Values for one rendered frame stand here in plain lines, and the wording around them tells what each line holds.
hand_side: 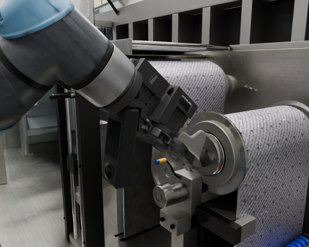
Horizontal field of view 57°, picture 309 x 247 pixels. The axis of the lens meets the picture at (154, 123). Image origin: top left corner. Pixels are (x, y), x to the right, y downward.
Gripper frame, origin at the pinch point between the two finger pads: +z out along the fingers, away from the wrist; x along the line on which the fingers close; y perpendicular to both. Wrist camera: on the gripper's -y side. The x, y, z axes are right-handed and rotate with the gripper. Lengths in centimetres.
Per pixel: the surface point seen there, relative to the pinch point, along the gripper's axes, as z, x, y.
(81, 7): 152, 865, 367
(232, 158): 0.9, -6.4, 3.9
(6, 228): 4, 58, -40
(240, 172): 2.8, -7.4, 2.7
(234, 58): 16.5, 20.7, 37.8
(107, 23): 4, 95, 50
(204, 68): 7.0, 18.8, 26.6
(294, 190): 22.2, -7.5, 8.0
